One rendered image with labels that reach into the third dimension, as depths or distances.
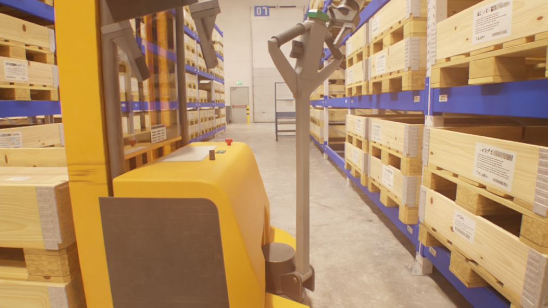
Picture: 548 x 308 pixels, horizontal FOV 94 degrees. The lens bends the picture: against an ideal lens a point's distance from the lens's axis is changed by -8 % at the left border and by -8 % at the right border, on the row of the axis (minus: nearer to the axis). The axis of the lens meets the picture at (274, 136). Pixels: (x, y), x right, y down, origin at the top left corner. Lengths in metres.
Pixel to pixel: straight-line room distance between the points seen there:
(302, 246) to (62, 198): 0.87
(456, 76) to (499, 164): 0.60
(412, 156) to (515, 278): 0.94
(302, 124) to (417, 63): 1.13
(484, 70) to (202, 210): 1.22
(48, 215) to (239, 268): 0.63
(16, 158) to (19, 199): 1.12
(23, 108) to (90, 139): 2.05
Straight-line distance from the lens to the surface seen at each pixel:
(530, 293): 1.30
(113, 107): 0.96
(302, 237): 1.16
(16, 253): 1.62
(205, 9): 0.46
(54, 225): 1.12
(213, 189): 0.82
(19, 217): 1.20
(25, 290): 1.30
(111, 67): 0.97
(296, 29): 0.96
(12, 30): 3.07
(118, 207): 0.95
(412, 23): 2.04
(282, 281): 1.30
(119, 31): 0.53
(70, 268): 1.19
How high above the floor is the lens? 1.10
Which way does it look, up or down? 7 degrees down
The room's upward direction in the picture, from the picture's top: 1 degrees counter-clockwise
